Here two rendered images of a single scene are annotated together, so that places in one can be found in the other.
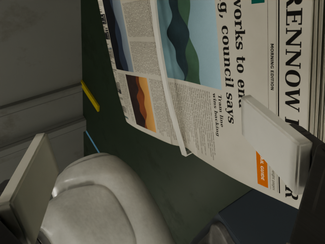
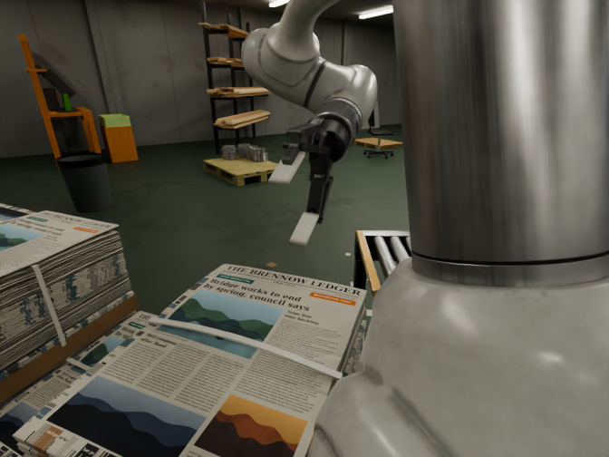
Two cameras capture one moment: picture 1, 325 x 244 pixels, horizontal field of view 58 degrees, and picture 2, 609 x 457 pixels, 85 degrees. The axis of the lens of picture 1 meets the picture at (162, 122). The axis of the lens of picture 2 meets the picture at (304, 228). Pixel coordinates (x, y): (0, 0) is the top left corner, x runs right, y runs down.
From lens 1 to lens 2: 0.67 m
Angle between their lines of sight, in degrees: 128
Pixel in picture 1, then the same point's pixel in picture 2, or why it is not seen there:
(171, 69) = (246, 350)
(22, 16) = not seen: outside the picture
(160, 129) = (303, 406)
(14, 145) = not seen: outside the picture
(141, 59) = (207, 389)
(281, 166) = (311, 218)
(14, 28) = not seen: outside the picture
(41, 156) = (278, 174)
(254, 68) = (280, 289)
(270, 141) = (304, 223)
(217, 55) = (262, 305)
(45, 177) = (286, 172)
